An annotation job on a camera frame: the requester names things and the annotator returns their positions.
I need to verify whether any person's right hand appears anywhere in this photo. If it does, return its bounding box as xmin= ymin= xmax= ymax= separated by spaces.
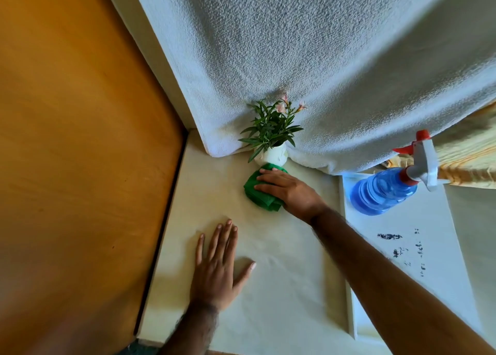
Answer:
xmin=253 ymin=168 xmax=328 ymax=224

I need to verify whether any person's left hand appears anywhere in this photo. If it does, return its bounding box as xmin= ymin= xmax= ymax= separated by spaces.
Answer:
xmin=189 ymin=219 xmax=257 ymax=313

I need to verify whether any green cleaning cloth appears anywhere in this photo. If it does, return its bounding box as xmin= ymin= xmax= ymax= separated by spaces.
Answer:
xmin=243 ymin=163 xmax=289 ymax=212

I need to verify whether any person's left forearm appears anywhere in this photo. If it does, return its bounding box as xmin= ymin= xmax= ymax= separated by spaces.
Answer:
xmin=159 ymin=301 xmax=220 ymax=355

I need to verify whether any person's right forearm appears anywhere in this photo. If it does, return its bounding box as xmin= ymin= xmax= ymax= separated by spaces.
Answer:
xmin=310 ymin=206 xmax=496 ymax=355

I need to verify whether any white pot with green plant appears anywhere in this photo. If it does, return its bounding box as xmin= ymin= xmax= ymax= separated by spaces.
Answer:
xmin=238 ymin=92 xmax=308 ymax=168

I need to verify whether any blue spray bottle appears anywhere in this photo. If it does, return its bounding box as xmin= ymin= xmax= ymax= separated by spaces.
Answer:
xmin=350 ymin=129 xmax=452 ymax=216

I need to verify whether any white textured towel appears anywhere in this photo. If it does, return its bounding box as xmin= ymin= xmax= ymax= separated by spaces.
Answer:
xmin=128 ymin=0 xmax=496 ymax=176

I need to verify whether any orange wooden door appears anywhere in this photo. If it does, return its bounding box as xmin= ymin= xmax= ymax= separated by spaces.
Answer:
xmin=0 ymin=0 xmax=186 ymax=355

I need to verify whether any yellow patterned cloth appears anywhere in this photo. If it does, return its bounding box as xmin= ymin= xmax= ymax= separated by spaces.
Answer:
xmin=374 ymin=101 xmax=496 ymax=190

